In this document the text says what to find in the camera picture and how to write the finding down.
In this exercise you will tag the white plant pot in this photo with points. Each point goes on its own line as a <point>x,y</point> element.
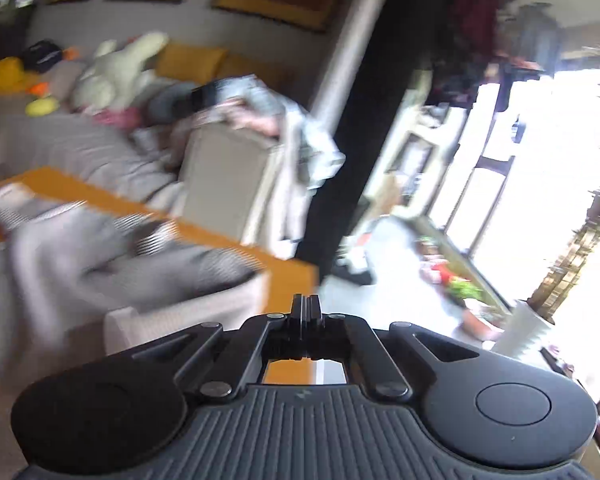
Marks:
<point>524,332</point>

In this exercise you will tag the yellow green oval toy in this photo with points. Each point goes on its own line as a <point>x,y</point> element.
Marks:
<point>42,107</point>

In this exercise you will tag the dark blue cap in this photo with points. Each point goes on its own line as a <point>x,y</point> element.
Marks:
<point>41,57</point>

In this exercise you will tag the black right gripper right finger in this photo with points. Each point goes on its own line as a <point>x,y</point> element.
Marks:
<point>314,327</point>

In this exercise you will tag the pink cloth on sofa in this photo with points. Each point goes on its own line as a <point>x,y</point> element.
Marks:
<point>127,119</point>

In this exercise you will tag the pile of clothes on armrest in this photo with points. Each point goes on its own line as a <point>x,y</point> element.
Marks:
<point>248,159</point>

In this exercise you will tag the yellow plush toy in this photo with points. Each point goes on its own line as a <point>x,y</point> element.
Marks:
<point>14,78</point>

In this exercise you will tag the dark curtain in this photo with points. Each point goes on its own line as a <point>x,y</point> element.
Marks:
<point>400,37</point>

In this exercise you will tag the yellow cushion right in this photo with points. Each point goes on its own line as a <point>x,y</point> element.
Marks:
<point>235,65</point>

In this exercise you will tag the white plush duck toy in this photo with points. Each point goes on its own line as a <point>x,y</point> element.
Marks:
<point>113,79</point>

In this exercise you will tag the yellow cushion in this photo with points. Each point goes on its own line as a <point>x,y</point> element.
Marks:
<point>185,62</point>
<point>235,65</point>

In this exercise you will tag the yellow cushion left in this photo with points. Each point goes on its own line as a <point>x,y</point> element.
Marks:
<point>185,62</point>

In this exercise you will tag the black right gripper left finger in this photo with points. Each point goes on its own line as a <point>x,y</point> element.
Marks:
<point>298,325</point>

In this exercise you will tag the grey striped knit garment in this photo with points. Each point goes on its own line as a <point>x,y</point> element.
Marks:
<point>77,284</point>

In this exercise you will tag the beige grey sofa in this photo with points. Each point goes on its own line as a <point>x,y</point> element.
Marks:
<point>70,141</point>

